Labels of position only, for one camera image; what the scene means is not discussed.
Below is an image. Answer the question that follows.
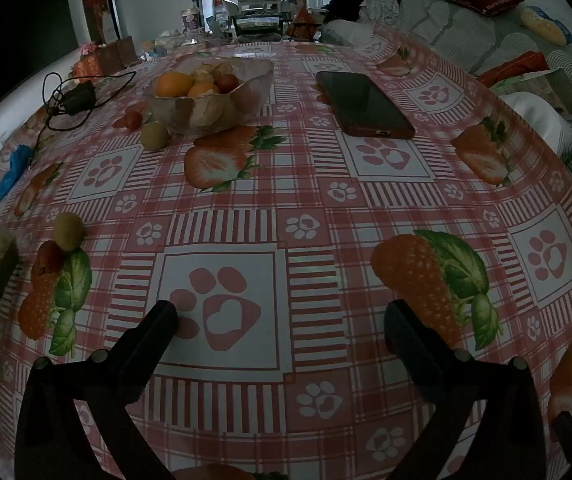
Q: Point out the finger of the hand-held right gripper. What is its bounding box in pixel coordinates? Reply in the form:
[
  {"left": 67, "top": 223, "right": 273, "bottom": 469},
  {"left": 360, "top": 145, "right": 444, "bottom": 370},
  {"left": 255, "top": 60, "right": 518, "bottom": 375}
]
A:
[{"left": 551, "top": 410, "right": 572, "bottom": 463}]

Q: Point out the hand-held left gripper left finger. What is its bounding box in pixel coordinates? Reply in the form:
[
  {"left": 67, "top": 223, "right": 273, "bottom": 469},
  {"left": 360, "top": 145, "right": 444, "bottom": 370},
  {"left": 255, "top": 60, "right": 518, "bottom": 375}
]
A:
[{"left": 14, "top": 300, "right": 180, "bottom": 480}]

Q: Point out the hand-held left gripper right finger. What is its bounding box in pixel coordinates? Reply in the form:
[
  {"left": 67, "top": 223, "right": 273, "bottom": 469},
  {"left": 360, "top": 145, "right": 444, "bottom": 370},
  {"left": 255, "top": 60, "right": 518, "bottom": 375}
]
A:
[{"left": 384, "top": 299, "right": 551, "bottom": 480}]

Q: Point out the yellow green round fruit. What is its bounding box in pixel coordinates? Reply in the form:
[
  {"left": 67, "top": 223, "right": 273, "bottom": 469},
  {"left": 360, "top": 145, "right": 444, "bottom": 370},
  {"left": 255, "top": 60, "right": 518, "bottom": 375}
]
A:
[
  {"left": 140, "top": 122, "right": 171, "bottom": 152},
  {"left": 54, "top": 211, "right": 85, "bottom": 252}
]

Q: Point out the plaid strawberry print tablecloth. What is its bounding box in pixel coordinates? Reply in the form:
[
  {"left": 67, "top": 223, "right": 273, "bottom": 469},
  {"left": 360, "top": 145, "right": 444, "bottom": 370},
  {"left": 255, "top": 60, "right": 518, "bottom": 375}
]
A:
[{"left": 0, "top": 40, "right": 572, "bottom": 480}]

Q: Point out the blue crumpled cloth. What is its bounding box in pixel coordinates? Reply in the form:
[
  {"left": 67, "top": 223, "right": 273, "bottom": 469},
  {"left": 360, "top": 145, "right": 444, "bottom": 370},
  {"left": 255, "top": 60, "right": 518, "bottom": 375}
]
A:
[{"left": 0, "top": 144, "right": 34, "bottom": 205}]

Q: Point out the black smartphone red case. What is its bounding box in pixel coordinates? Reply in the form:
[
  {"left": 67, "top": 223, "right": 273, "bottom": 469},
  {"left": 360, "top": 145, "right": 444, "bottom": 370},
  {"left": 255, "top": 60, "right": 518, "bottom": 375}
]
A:
[{"left": 316, "top": 71, "right": 417, "bottom": 139}]

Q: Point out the large orange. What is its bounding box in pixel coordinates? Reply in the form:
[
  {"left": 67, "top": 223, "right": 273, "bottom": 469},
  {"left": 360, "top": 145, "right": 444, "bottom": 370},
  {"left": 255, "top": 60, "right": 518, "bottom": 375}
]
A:
[{"left": 156, "top": 71, "right": 195, "bottom": 98}]

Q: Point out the white pillow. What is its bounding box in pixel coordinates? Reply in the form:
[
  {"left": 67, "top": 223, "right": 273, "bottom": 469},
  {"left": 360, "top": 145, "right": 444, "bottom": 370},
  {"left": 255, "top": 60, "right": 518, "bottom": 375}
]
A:
[{"left": 498, "top": 91, "right": 572, "bottom": 161}]

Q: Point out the clear bag of fruit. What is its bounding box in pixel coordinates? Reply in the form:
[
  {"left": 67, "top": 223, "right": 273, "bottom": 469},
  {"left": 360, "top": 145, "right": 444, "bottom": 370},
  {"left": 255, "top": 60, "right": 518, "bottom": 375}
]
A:
[{"left": 142, "top": 56, "right": 275, "bottom": 137}]

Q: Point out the red gift box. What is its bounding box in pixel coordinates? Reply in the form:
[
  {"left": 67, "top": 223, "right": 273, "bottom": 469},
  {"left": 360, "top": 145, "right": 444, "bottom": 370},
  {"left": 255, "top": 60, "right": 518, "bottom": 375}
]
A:
[{"left": 73, "top": 55, "right": 104, "bottom": 83}]

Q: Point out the brown gift box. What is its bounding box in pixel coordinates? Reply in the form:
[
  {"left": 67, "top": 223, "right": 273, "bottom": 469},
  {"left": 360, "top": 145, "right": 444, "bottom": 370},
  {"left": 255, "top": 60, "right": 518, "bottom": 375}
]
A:
[{"left": 96, "top": 36, "right": 139, "bottom": 72}]

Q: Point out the orange pillow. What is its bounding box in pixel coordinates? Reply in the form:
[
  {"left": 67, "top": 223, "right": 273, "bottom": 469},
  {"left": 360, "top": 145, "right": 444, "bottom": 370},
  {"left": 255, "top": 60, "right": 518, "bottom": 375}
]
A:
[{"left": 476, "top": 51, "right": 549, "bottom": 88}]

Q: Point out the grey patterned sofa cover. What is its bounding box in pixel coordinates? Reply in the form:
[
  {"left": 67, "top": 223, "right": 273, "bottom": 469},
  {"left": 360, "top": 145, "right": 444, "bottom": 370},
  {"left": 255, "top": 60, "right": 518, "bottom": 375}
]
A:
[{"left": 366, "top": 0, "right": 572, "bottom": 181}]

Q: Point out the black metal rack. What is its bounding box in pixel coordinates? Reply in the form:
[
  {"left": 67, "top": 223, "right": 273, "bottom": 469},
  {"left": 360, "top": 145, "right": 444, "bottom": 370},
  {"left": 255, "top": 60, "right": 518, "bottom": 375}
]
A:
[{"left": 233, "top": 12, "right": 287, "bottom": 41}]

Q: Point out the orange triangular bag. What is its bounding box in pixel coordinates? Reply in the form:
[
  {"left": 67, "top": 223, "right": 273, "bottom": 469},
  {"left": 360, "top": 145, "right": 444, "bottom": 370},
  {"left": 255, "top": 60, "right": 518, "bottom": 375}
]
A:
[{"left": 286, "top": 7, "right": 324, "bottom": 41}]

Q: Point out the black television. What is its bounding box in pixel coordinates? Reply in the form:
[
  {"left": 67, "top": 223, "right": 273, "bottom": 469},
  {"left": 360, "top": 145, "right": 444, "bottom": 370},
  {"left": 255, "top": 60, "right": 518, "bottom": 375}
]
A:
[{"left": 0, "top": 0, "right": 79, "bottom": 76}]

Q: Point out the dark clothes pile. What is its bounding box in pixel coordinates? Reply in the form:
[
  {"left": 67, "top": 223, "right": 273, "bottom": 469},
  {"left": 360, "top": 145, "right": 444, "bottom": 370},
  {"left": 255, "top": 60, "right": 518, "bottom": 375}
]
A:
[{"left": 323, "top": 0, "right": 367, "bottom": 23}]

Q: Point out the white dining table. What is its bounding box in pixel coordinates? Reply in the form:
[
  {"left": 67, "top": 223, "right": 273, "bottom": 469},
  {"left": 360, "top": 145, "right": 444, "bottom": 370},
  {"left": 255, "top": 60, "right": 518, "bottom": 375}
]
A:
[{"left": 221, "top": 0, "right": 297, "bottom": 16}]

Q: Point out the yellow blue plush toy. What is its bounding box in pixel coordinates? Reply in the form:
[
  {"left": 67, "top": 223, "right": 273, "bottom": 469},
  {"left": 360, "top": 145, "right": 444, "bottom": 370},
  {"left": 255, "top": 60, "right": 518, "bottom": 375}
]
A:
[{"left": 521, "top": 6, "right": 572, "bottom": 45}]

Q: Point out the black power adapter with cable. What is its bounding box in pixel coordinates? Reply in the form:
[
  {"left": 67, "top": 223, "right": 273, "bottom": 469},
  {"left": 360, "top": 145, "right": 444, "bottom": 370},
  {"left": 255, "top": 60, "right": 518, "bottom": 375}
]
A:
[{"left": 42, "top": 70, "right": 137, "bottom": 133}]

